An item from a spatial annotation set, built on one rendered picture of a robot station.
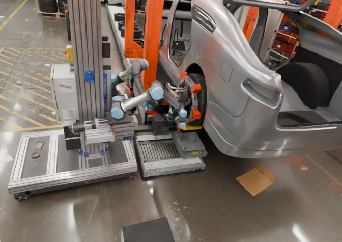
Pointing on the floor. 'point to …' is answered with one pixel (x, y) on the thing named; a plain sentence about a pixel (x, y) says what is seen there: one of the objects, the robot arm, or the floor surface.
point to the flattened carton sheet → (256, 180)
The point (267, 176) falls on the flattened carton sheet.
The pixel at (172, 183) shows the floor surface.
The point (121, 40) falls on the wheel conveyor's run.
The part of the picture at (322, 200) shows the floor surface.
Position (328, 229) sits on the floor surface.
